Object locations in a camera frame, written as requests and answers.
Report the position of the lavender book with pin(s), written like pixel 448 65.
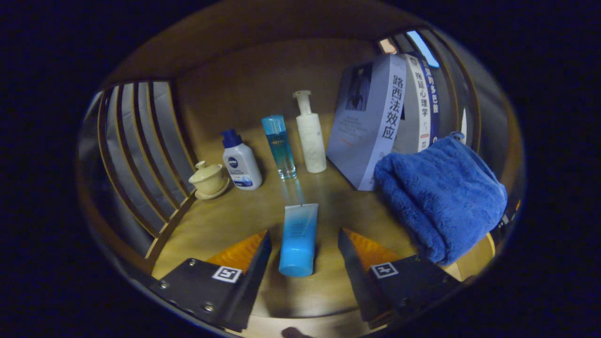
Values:
pixel 371 122

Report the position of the light blue cosmetic tube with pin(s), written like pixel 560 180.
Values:
pixel 298 239

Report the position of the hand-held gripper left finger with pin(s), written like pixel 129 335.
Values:
pixel 256 281

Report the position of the cream lidded teacup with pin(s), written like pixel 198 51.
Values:
pixel 206 180

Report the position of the white spine book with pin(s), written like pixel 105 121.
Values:
pixel 415 112

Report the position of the dark blue book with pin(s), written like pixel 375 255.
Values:
pixel 432 94

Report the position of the clear blue toner bottle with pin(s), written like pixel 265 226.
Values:
pixel 281 145

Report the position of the white pump bottle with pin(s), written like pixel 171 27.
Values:
pixel 312 141

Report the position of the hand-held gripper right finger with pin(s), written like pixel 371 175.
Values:
pixel 354 277

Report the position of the blue folded towel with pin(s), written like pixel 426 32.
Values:
pixel 441 197

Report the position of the wooden countertop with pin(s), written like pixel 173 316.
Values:
pixel 235 216

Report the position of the wooden cabinet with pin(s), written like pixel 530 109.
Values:
pixel 263 80

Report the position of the white lotion bottle blue cap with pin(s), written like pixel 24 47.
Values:
pixel 242 164

